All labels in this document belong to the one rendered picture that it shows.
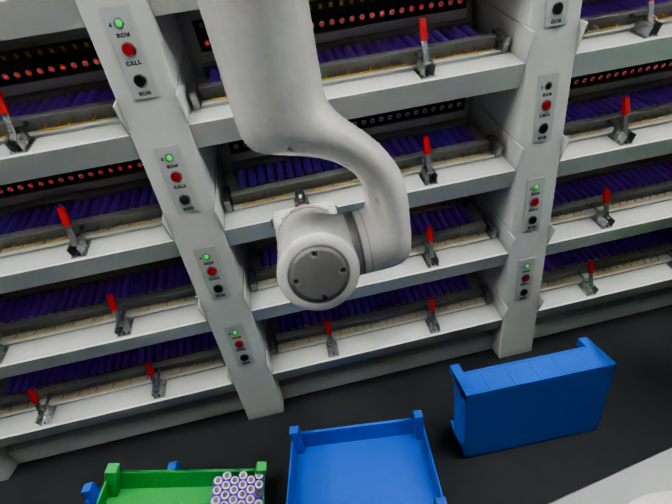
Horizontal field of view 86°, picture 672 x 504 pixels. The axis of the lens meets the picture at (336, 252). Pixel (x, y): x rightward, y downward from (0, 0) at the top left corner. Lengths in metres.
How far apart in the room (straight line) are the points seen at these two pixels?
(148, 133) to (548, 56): 0.71
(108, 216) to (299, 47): 0.61
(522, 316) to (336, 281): 0.77
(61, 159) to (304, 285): 0.53
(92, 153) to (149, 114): 0.12
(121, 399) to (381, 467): 0.64
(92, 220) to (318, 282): 0.59
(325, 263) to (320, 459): 0.66
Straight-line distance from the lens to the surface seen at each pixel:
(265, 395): 1.00
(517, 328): 1.08
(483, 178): 0.81
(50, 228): 0.90
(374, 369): 1.04
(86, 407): 1.12
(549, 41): 0.83
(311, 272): 0.35
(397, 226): 0.38
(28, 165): 0.80
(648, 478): 0.52
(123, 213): 0.83
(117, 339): 0.92
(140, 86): 0.69
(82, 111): 0.80
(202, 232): 0.73
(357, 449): 0.94
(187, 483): 0.94
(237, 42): 0.33
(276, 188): 0.75
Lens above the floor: 0.79
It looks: 28 degrees down
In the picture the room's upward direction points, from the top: 10 degrees counter-clockwise
